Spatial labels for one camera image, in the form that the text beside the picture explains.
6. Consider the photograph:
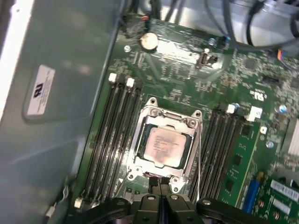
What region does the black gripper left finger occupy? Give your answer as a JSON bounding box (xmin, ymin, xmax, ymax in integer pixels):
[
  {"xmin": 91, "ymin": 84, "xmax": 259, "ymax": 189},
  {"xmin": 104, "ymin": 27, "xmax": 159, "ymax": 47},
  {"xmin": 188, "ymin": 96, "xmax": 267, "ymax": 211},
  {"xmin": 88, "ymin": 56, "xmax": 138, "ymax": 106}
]
[{"xmin": 77, "ymin": 177, "xmax": 162, "ymax": 224}]

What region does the grey cable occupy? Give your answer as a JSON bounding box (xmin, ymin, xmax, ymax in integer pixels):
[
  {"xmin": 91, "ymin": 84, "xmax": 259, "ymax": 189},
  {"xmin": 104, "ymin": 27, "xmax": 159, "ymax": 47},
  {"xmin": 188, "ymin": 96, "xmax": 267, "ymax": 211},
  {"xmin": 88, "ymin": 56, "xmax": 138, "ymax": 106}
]
[{"xmin": 205, "ymin": 0, "xmax": 299, "ymax": 51}]

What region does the silver finned heat sink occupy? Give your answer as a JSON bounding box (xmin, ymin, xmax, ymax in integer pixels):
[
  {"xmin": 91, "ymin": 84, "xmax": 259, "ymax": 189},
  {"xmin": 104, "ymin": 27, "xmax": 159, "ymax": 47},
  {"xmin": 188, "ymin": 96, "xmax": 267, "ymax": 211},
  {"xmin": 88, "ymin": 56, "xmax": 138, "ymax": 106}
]
[{"xmin": 281, "ymin": 118, "xmax": 299, "ymax": 155}]

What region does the green RAM stick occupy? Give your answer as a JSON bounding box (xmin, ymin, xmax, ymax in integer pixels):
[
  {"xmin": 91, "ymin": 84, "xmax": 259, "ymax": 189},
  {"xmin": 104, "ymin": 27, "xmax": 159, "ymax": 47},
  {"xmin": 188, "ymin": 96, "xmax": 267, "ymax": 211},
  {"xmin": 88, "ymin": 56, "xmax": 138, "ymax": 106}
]
[{"xmin": 218, "ymin": 121, "xmax": 261, "ymax": 207}]

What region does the square silver CPU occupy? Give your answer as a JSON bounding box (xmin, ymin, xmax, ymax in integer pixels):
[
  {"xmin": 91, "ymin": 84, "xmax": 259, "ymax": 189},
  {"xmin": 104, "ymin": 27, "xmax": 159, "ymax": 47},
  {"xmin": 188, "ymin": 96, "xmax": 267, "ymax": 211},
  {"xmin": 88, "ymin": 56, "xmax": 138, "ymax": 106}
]
[{"xmin": 142, "ymin": 126, "xmax": 188, "ymax": 169}]

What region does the CPU socket on motherboard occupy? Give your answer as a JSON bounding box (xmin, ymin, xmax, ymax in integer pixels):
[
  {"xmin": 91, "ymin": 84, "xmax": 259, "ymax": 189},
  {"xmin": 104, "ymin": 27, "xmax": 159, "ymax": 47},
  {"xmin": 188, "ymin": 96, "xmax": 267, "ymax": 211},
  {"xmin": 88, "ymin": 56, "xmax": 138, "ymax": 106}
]
[{"xmin": 127, "ymin": 97, "xmax": 204, "ymax": 195}]

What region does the small graphics card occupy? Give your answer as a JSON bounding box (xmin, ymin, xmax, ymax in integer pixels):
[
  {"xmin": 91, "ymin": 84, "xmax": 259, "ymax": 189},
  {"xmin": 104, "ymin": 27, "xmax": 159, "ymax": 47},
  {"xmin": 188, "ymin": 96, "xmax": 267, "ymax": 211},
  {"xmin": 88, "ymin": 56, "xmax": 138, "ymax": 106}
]
[{"xmin": 263, "ymin": 175, "xmax": 299, "ymax": 224}]

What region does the black open PC case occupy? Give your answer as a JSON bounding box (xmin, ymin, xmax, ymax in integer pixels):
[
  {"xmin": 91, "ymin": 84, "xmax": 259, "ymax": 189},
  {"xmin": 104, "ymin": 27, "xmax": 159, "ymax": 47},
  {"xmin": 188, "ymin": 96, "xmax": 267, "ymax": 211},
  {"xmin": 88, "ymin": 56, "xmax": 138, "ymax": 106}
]
[{"xmin": 0, "ymin": 0, "xmax": 299, "ymax": 224}]

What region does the silver wire locking lever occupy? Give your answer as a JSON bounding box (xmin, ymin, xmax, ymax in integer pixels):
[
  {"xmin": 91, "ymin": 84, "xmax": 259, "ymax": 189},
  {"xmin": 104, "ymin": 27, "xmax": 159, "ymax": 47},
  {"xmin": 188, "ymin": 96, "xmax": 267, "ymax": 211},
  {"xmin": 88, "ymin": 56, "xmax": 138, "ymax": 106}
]
[
  {"xmin": 195, "ymin": 130, "xmax": 202, "ymax": 203},
  {"xmin": 114, "ymin": 169, "xmax": 133, "ymax": 196}
]

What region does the black cable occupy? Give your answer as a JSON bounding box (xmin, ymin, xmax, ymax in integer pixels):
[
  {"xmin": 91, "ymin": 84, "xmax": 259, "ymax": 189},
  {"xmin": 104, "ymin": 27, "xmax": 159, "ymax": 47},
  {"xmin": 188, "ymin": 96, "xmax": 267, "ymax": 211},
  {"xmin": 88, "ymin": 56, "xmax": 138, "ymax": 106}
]
[{"xmin": 245, "ymin": 0, "xmax": 299, "ymax": 46}]

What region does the blue expansion slot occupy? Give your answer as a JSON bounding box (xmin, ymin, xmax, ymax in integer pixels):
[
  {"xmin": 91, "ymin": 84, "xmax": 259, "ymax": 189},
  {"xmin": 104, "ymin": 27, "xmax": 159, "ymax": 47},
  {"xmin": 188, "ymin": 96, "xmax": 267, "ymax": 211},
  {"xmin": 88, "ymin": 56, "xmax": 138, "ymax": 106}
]
[{"xmin": 241, "ymin": 178, "xmax": 261, "ymax": 214}]

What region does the green motherboard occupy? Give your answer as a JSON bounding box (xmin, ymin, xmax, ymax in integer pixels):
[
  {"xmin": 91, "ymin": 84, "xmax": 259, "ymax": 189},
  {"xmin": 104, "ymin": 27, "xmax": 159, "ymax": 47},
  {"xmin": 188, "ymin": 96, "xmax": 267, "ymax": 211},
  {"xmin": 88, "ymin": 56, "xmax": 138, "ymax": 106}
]
[{"xmin": 76, "ymin": 14, "xmax": 299, "ymax": 224}]

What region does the white label sticker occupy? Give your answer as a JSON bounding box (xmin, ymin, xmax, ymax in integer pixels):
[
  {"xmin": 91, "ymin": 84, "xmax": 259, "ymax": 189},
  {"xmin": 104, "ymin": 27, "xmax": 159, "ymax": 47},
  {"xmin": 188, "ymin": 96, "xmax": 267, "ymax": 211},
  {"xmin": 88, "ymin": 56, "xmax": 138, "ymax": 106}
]
[{"xmin": 26, "ymin": 64, "xmax": 56, "ymax": 117}]

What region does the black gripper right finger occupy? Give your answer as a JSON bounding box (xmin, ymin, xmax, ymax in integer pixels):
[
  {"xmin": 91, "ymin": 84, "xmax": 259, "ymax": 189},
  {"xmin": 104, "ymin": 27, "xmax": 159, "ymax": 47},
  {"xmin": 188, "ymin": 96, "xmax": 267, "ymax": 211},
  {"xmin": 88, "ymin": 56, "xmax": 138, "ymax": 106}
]
[{"xmin": 161, "ymin": 177, "xmax": 272, "ymax": 224}]

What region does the round silver coin battery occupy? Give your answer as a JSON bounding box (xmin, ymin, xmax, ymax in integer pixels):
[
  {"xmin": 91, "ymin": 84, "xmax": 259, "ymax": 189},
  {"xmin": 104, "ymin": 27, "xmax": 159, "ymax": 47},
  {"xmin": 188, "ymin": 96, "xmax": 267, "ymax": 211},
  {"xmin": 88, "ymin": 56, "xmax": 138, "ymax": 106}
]
[{"xmin": 139, "ymin": 32, "xmax": 159, "ymax": 50}]

